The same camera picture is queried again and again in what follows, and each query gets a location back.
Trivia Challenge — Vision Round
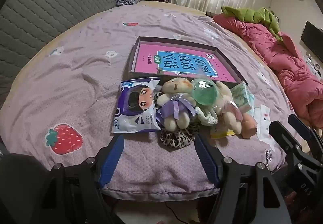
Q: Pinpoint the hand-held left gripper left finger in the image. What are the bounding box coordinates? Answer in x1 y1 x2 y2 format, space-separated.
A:
33 135 125 224

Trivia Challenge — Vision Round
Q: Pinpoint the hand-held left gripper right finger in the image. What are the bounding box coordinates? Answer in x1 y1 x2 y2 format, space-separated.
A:
195 135 290 224

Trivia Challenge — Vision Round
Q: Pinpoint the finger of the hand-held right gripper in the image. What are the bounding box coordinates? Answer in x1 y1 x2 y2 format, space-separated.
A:
269 122 317 171
288 114 323 154

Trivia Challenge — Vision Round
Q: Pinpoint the orange sponge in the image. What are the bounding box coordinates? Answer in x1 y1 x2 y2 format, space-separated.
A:
241 116 258 139

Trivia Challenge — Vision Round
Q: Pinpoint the leopard print scrunchie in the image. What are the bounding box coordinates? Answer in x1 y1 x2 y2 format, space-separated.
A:
154 91 202 149

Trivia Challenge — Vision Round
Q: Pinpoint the white green floral cloth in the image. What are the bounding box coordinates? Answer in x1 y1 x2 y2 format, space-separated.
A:
195 105 219 126

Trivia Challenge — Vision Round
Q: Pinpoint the green floral tissue pack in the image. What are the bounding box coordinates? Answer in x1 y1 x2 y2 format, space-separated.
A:
237 98 255 116
231 81 254 103

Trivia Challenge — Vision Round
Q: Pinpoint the cartoon wet wipes packet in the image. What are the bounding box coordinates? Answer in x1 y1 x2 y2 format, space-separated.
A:
111 77 162 134

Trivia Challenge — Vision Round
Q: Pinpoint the green translucent ball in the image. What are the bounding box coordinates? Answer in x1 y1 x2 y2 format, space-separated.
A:
191 78 219 107

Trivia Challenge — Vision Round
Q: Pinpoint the teddy bear pink dress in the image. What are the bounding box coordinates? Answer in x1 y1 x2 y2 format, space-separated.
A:
214 81 243 135

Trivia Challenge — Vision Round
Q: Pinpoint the teddy bear purple dress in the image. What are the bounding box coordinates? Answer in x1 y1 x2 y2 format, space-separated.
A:
154 78 197 131

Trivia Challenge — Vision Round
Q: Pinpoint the dark cardboard box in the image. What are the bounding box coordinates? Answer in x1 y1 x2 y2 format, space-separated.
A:
127 36 249 85

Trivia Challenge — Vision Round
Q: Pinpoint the yellow packet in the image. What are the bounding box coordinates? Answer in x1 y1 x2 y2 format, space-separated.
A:
210 125 236 139

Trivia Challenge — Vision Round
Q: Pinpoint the pink quilt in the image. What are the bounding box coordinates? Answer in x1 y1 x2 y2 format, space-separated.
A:
213 14 323 128

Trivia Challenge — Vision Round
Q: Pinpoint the black television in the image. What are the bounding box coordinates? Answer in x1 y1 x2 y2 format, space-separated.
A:
300 21 323 49

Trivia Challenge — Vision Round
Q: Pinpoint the purple printed bedspread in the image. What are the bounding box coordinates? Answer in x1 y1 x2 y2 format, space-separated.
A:
0 3 307 194

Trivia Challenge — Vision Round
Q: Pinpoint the pink book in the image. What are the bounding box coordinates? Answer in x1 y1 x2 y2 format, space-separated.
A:
134 43 236 82

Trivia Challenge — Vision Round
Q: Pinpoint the green blanket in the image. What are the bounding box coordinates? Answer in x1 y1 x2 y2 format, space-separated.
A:
221 6 283 41

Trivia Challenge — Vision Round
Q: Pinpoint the blue patterned cloth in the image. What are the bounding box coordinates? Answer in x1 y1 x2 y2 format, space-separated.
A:
115 0 140 7

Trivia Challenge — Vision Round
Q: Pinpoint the grey quilted headboard cover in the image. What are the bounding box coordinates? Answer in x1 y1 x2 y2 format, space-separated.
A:
0 0 132 103

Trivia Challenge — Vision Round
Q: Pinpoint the black cable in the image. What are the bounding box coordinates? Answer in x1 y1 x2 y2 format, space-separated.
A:
165 201 192 223

